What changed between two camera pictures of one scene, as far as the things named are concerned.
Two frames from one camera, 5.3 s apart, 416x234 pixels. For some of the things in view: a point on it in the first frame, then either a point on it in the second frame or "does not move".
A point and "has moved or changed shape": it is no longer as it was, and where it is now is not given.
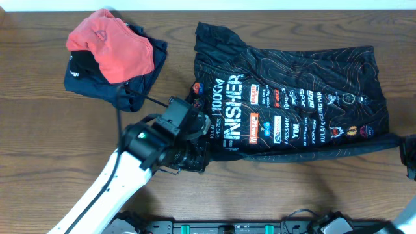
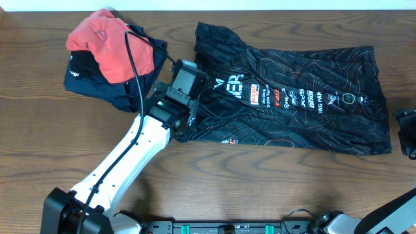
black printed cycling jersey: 264,103 has moved or changed shape
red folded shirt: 123,54 does not move
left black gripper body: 184,156 → 190,112
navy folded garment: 84,77 does not move
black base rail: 272,227 does not move
